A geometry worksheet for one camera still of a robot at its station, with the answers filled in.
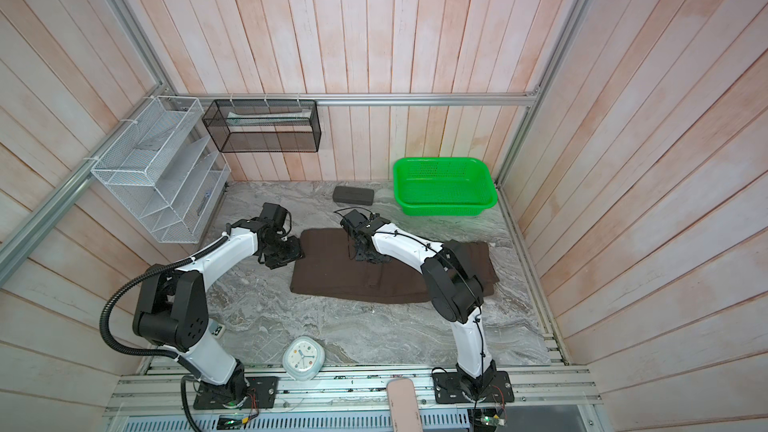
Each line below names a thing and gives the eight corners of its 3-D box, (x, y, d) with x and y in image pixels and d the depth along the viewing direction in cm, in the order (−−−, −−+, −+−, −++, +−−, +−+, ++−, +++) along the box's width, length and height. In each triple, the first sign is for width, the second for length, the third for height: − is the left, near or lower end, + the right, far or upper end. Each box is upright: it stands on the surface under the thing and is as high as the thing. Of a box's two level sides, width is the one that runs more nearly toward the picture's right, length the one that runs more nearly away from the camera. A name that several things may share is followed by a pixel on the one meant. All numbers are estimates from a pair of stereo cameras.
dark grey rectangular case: (331, 202, 117) (330, 198, 115) (334, 190, 121) (334, 185, 119) (372, 206, 116) (372, 202, 114) (374, 193, 120) (374, 188, 118)
